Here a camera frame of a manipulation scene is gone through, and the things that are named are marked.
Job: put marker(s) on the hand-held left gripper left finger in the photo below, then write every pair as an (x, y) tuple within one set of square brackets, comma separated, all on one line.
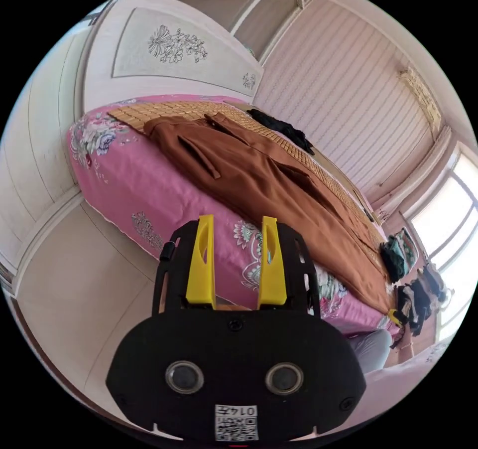
[(201, 269)]

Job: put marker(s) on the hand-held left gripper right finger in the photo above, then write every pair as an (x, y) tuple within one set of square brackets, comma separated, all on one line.
[(272, 273)]

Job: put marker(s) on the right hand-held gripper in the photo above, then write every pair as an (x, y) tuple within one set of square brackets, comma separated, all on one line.
[(416, 307)]

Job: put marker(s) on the person's right forearm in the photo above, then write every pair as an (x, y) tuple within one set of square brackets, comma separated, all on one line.
[(406, 352)]

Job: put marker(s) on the brown long pants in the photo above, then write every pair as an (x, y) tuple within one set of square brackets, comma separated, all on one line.
[(261, 172)]

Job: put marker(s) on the person's right hand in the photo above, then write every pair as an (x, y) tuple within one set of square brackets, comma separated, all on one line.
[(406, 335)]

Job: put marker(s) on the person's body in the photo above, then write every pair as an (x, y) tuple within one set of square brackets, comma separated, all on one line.
[(369, 348)]

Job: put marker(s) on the pile of clothes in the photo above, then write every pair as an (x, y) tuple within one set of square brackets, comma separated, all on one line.
[(396, 258)]

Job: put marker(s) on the bed with pink floral sheet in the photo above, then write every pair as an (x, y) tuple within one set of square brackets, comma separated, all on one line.
[(149, 191)]

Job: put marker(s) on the window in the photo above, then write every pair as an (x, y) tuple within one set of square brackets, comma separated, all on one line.
[(448, 217)]

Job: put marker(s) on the black garment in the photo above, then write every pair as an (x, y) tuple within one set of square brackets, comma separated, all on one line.
[(280, 125)]

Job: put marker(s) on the white cupboard with flower carving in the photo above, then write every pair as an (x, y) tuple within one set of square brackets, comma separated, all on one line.
[(175, 41)]

